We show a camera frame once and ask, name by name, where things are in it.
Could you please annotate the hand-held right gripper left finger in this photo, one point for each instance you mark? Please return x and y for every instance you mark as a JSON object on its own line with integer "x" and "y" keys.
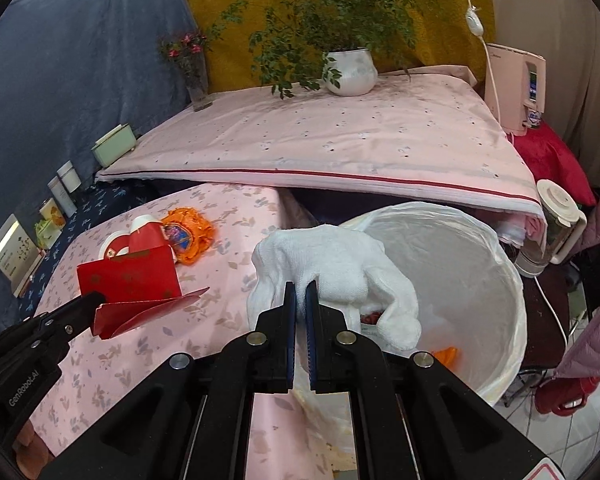
{"x": 291, "y": 330}

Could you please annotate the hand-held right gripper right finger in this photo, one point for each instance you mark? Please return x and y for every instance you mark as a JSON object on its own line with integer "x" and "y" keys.
{"x": 311, "y": 340}

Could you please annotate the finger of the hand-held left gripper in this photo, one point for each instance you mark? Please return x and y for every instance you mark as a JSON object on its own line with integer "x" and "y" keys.
{"x": 75, "y": 315}

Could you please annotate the red paper envelope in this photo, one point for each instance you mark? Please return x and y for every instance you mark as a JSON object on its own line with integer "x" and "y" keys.
{"x": 130, "y": 280}

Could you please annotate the dark red velvet scrunchie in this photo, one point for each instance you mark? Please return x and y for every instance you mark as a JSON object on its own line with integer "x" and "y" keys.
{"x": 372, "y": 318}

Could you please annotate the large white waffle towel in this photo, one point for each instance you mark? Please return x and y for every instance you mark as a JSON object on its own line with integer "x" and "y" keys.
{"x": 330, "y": 265}

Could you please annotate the trash bin with white liner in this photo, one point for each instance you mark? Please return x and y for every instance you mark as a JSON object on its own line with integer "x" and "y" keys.
{"x": 470, "y": 280}

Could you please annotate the person's left hand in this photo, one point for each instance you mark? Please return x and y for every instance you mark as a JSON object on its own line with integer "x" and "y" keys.
{"x": 32, "y": 445}

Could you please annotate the white red paper cup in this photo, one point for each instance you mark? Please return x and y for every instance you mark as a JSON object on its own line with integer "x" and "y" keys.
{"x": 114, "y": 246}

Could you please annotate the white card box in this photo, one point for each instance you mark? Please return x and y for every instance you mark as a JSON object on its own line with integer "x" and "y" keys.
{"x": 15, "y": 255}

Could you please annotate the yellow green packet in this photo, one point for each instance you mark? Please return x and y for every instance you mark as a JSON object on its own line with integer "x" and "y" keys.
{"x": 47, "y": 234}

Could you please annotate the pink rabbit print tablecloth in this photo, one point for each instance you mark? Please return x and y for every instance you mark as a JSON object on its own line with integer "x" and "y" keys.
{"x": 145, "y": 370}

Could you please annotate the small green orange box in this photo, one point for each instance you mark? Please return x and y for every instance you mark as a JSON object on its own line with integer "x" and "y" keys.
{"x": 51, "y": 215}

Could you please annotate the navy floral cloth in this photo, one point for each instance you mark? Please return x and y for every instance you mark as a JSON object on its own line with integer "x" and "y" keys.
{"x": 100, "y": 205}

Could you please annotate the white bottle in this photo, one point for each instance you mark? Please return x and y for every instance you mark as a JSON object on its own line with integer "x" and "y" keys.
{"x": 62, "y": 197}

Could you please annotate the white jar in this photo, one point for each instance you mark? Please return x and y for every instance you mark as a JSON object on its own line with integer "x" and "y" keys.
{"x": 69, "y": 177}

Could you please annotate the orange packet with blue print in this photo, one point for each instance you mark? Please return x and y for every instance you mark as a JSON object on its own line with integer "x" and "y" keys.
{"x": 187, "y": 235}

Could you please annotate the pale green box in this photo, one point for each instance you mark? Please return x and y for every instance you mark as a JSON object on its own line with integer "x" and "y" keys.
{"x": 115, "y": 145}

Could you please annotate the pink quilt with red stripe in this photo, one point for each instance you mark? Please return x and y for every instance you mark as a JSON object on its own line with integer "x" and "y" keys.
{"x": 330, "y": 145}

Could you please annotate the blue grey curtain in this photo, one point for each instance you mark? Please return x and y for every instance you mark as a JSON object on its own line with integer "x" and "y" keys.
{"x": 70, "y": 85}

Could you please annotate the red handbag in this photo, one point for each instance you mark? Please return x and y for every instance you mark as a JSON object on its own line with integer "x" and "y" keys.
{"x": 567, "y": 395}

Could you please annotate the glass vase with pink flowers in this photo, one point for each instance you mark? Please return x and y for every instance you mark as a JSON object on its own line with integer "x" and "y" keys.
{"x": 195, "y": 80}

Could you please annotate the green plant in white pot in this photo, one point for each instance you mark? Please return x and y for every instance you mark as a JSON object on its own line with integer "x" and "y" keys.
{"x": 351, "y": 72}

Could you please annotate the white blender jug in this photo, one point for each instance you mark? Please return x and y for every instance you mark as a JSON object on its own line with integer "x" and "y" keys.
{"x": 555, "y": 225}

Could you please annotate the red cloth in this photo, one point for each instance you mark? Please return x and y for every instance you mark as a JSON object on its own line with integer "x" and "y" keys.
{"x": 550, "y": 160}

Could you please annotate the pink white water dispenser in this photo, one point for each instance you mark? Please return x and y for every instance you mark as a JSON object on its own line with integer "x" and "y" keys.
{"x": 517, "y": 85}

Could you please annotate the beige curtain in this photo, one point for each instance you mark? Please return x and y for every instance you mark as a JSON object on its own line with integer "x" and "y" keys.
{"x": 580, "y": 35}

